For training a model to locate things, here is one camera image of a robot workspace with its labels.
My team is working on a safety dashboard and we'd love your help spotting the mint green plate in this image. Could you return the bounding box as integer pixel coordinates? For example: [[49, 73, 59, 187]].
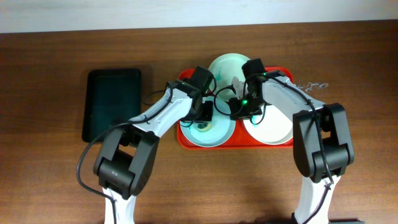
[[209, 53, 250, 101]]

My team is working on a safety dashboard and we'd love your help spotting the white plate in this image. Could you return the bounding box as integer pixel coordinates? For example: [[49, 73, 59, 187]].
[[243, 105, 293, 145]]

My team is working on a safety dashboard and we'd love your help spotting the green yellow sponge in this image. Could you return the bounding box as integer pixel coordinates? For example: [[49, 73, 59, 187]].
[[196, 122, 212, 133]]

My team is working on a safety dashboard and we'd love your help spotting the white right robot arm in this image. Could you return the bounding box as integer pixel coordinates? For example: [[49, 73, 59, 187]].
[[229, 70, 354, 223]]

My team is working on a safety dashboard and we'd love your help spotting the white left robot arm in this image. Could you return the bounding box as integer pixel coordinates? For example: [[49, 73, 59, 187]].
[[93, 78, 210, 223]]

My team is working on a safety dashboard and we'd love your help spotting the red plastic tray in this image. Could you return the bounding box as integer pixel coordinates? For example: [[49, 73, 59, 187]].
[[177, 66, 294, 149]]

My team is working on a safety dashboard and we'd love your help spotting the light blue plate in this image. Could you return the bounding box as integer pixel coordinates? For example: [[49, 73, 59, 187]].
[[178, 106, 236, 147]]

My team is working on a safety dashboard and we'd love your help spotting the black plastic tray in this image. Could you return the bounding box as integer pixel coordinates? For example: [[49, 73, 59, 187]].
[[81, 68, 141, 142]]

